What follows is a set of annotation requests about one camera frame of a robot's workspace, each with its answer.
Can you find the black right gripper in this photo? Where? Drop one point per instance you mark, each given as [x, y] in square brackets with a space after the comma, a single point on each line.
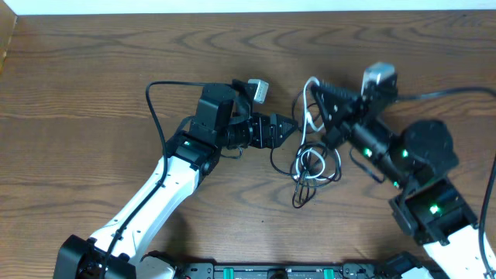
[352, 111]

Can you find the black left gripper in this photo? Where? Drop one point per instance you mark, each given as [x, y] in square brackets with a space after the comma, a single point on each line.
[265, 130]

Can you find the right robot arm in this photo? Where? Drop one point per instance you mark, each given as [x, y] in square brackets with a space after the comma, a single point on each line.
[417, 161]

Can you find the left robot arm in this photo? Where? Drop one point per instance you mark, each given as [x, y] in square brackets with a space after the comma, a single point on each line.
[224, 119]

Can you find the white back board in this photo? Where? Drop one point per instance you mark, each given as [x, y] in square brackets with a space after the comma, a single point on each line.
[97, 7]

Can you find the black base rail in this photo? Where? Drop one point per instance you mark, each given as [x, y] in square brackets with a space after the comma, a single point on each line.
[400, 266]

